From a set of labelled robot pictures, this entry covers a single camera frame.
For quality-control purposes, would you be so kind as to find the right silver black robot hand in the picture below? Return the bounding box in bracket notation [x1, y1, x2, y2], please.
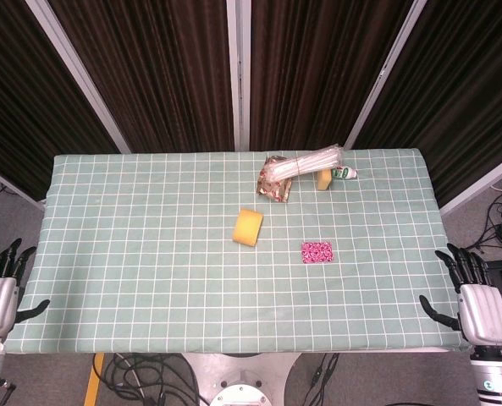
[418, 243, 502, 346]

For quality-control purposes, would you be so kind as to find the pink patterned rectangular block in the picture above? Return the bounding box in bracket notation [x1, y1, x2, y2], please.
[301, 240, 334, 265]

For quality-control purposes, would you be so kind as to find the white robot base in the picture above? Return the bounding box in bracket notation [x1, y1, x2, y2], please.
[180, 351, 302, 406]

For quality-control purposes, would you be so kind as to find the yellow floor tape strip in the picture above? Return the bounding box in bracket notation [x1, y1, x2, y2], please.
[83, 353, 106, 406]

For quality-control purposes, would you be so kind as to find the green checked tablecloth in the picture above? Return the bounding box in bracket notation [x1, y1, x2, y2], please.
[3, 148, 474, 354]

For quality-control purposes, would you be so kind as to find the dark brown curtain panel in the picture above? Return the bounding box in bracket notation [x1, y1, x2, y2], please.
[250, 0, 415, 151]
[49, 0, 234, 153]
[0, 0, 120, 202]
[354, 0, 502, 208]

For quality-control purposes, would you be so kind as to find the bundle of clear straws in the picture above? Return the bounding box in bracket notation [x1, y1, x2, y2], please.
[259, 144, 345, 184]

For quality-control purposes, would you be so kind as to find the gold foil snack packet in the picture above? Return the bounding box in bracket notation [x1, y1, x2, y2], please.
[256, 155, 293, 204]

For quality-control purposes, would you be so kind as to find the large yellow sponge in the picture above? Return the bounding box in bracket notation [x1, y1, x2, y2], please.
[232, 207, 264, 248]

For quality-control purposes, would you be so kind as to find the silver partition bottom rail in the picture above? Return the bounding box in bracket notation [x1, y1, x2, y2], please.
[439, 147, 502, 217]
[0, 160, 47, 211]

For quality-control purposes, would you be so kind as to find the black cable with connector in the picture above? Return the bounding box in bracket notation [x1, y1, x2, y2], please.
[307, 353, 340, 406]

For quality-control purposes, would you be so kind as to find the silver partition post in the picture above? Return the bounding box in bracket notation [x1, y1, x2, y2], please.
[25, 0, 132, 154]
[344, 0, 428, 150]
[226, 0, 251, 152]

